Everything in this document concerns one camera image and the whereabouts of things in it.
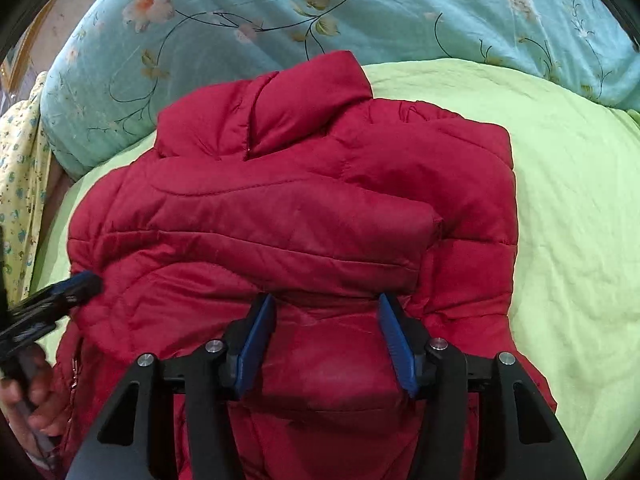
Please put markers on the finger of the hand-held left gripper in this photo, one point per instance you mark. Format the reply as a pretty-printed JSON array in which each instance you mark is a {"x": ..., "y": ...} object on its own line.
[{"x": 80, "y": 284}]

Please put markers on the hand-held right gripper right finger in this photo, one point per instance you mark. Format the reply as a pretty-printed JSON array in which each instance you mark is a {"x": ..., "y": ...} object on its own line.
[{"x": 397, "y": 350}]

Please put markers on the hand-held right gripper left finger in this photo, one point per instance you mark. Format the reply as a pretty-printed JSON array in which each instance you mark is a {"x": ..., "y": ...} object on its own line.
[{"x": 255, "y": 345}]

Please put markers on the red quilt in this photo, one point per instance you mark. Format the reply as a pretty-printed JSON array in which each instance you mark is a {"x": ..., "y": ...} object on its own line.
[{"x": 300, "y": 200}]

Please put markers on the person's left hand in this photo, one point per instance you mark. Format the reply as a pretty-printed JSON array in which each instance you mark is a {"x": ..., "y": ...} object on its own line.
[{"x": 49, "y": 405}]

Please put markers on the pink bed sheet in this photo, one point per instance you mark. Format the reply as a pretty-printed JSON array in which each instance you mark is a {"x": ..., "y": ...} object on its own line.
[{"x": 55, "y": 190}]

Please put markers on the yellow printed blanket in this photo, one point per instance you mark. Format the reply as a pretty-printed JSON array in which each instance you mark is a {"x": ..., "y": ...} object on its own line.
[{"x": 20, "y": 160}]

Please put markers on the green bed sheet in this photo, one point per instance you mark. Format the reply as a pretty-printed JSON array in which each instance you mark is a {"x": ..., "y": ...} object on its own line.
[{"x": 575, "y": 260}]

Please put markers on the teal floral pillow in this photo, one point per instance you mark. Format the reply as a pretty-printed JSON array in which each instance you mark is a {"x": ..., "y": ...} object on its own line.
[{"x": 225, "y": 20}]

